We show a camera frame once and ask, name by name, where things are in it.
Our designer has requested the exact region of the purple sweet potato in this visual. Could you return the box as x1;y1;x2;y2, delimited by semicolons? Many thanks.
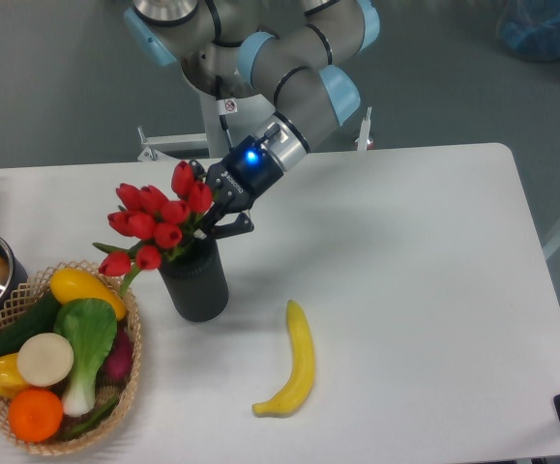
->
103;328;133;381

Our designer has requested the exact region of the blue plastic bag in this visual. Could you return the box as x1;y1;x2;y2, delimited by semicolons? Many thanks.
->
496;1;560;62

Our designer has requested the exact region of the yellow banana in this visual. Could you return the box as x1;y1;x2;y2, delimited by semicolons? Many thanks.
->
251;300;316;418

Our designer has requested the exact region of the green chili pepper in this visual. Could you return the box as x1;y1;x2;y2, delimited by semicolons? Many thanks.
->
60;396;119;442

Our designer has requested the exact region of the dark green cucumber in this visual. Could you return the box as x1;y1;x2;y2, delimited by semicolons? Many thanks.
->
0;291;61;357

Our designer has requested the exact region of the yellow squash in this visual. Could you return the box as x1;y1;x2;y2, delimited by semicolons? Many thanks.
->
49;268;127;321

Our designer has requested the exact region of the yellow bell pepper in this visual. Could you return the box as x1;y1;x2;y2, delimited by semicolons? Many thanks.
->
0;353;31;399

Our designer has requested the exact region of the red tulip bouquet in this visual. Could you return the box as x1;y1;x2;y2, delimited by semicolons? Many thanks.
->
93;160;214;293

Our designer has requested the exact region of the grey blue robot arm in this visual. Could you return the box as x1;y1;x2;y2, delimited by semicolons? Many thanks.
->
124;1;380;239

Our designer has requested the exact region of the woven wicker basket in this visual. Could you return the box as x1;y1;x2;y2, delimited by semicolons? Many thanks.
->
0;261;142;456

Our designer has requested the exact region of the dark grey ribbed vase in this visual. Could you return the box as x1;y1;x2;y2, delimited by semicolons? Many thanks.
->
160;238;229;323

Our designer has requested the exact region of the orange fruit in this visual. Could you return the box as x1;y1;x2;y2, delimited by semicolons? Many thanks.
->
8;389;64;443

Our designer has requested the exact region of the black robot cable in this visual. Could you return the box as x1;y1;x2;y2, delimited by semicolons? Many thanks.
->
214;74;238;159

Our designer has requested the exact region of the green bok choy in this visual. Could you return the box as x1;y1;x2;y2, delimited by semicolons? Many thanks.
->
54;298;117;418

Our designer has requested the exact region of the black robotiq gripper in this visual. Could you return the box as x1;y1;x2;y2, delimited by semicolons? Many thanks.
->
189;135;283;240

